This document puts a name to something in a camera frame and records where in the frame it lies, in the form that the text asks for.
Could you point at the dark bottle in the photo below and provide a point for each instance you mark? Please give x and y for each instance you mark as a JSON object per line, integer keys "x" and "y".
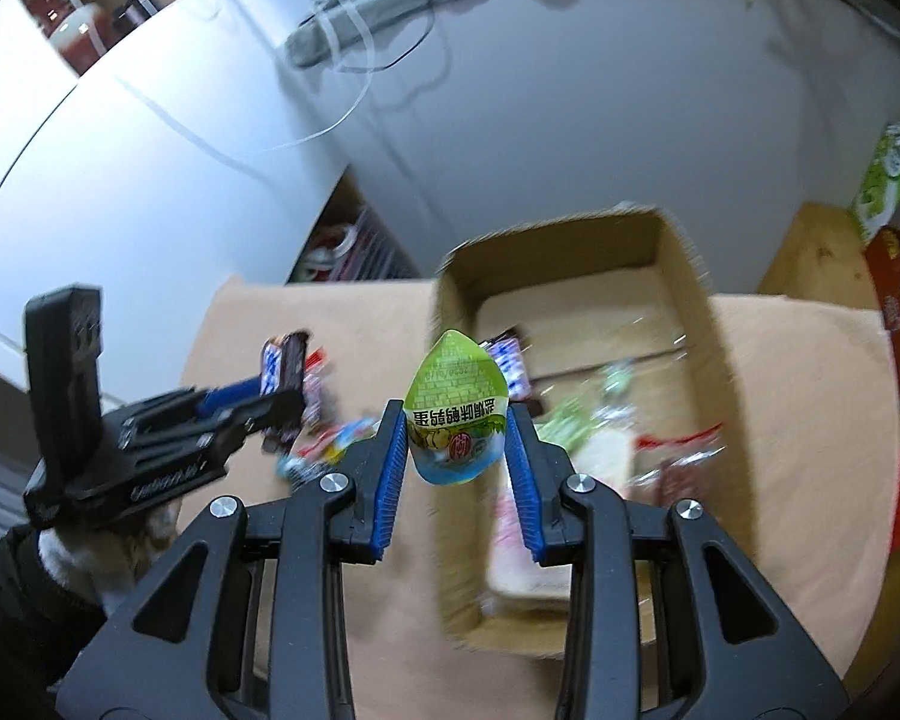
{"x": 135, "y": 11}

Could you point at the clear green snack packet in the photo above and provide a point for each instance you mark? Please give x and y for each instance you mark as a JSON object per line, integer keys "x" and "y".
{"x": 570, "y": 420}

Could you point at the pink printed bread packet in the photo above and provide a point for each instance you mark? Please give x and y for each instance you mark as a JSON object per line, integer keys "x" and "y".
{"x": 604, "y": 465}

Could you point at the brown chocolate bar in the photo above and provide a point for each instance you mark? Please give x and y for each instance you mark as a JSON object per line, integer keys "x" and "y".
{"x": 279, "y": 360}

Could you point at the pink snack packet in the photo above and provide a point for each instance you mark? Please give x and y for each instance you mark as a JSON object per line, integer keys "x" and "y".
{"x": 341, "y": 439}

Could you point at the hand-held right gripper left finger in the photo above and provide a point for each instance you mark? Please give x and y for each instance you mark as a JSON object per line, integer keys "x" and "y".
{"x": 390, "y": 480}

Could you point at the green carton box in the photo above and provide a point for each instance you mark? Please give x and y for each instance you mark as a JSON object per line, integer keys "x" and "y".
{"x": 889, "y": 172}

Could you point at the blue white candy bar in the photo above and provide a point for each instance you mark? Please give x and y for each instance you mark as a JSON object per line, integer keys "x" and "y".
{"x": 511, "y": 364}

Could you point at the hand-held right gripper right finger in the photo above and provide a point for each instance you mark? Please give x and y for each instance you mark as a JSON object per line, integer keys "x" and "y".
{"x": 521, "y": 480}

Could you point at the green egg snack packet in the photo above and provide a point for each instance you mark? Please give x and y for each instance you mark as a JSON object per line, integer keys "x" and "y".
{"x": 454, "y": 390}

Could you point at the cardboard box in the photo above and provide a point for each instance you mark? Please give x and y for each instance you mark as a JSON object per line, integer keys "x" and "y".
{"x": 675, "y": 262}

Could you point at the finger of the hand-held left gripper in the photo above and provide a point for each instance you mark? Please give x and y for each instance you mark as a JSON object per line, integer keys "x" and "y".
{"x": 266, "y": 420}
{"x": 232, "y": 394}

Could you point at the person's left forearm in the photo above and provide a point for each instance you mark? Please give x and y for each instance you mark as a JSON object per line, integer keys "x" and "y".
{"x": 15, "y": 615}

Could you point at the red white jar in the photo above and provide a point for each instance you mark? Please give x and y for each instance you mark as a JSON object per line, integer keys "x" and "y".
{"x": 79, "y": 30}

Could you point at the person's left hand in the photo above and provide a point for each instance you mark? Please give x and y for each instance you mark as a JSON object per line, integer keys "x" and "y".
{"x": 131, "y": 562}

